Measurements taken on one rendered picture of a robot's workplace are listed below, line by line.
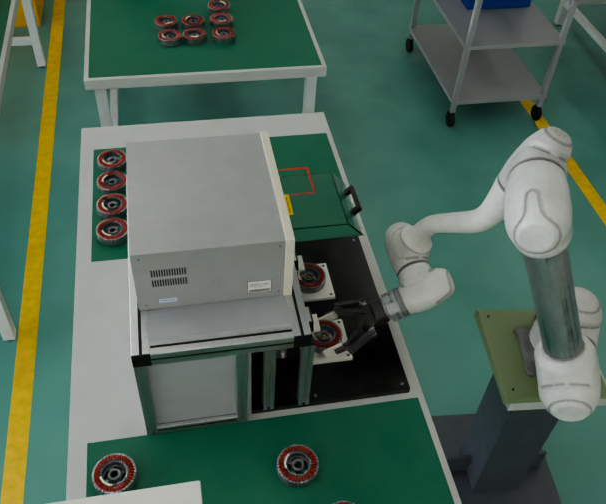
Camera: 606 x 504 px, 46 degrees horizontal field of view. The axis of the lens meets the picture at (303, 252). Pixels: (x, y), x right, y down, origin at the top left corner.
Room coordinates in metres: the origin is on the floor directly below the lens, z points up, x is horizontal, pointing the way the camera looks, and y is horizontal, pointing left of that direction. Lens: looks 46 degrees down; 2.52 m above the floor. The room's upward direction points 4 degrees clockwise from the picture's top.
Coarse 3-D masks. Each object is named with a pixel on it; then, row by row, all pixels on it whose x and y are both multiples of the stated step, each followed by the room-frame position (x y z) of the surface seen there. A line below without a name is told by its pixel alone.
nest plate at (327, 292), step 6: (318, 264) 1.63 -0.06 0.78; (324, 264) 1.63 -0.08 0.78; (324, 270) 1.60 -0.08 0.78; (330, 282) 1.55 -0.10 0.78; (324, 288) 1.52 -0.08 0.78; (330, 288) 1.52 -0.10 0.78; (306, 294) 1.49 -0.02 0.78; (312, 294) 1.49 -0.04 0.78; (318, 294) 1.49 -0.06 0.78; (324, 294) 1.50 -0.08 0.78; (330, 294) 1.50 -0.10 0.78; (306, 300) 1.47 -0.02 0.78; (312, 300) 1.47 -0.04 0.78; (318, 300) 1.48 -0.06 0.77
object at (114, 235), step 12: (108, 156) 2.12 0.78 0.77; (120, 156) 2.11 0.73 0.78; (108, 168) 2.04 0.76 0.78; (120, 168) 2.06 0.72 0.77; (108, 180) 1.98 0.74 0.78; (120, 180) 1.99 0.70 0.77; (108, 192) 1.92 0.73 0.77; (120, 192) 1.93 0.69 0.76; (96, 204) 1.84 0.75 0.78; (108, 204) 1.85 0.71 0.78; (120, 204) 1.86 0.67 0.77; (108, 216) 1.79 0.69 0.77; (120, 216) 1.80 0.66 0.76; (96, 228) 1.72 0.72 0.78; (108, 228) 1.74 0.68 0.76; (120, 228) 1.74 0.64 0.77; (108, 240) 1.66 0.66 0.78; (120, 240) 1.68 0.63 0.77
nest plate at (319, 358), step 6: (342, 324) 1.38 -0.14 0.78; (342, 330) 1.35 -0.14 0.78; (330, 336) 1.33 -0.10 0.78; (300, 348) 1.27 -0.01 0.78; (318, 354) 1.26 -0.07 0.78; (336, 354) 1.26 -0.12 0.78; (342, 354) 1.26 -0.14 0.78; (348, 354) 1.27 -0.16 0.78; (318, 360) 1.24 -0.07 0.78; (324, 360) 1.24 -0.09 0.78; (330, 360) 1.24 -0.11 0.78; (336, 360) 1.24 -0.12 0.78; (342, 360) 1.25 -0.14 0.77
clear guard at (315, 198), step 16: (288, 176) 1.73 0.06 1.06; (304, 176) 1.74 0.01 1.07; (320, 176) 1.75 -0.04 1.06; (336, 176) 1.77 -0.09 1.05; (288, 192) 1.66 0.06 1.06; (304, 192) 1.66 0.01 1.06; (320, 192) 1.67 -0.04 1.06; (336, 192) 1.67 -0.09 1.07; (304, 208) 1.59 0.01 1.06; (320, 208) 1.59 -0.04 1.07; (336, 208) 1.60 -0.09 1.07; (304, 224) 1.52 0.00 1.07; (320, 224) 1.52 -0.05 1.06; (336, 224) 1.53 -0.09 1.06; (352, 224) 1.55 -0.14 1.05
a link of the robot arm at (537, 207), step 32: (544, 160) 1.27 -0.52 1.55; (512, 192) 1.19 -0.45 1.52; (544, 192) 1.16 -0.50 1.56; (512, 224) 1.12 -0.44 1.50; (544, 224) 1.09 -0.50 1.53; (544, 256) 1.12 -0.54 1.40; (544, 288) 1.13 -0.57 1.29; (544, 320) 1.13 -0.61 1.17; (576, 320) 1.14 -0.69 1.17; (544, 352) 1.14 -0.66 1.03; (576, 352) 1.11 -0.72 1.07; (544, 384) 1.09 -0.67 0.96; (576, 384) 1.07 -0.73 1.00; (576, 416) 1.02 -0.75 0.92
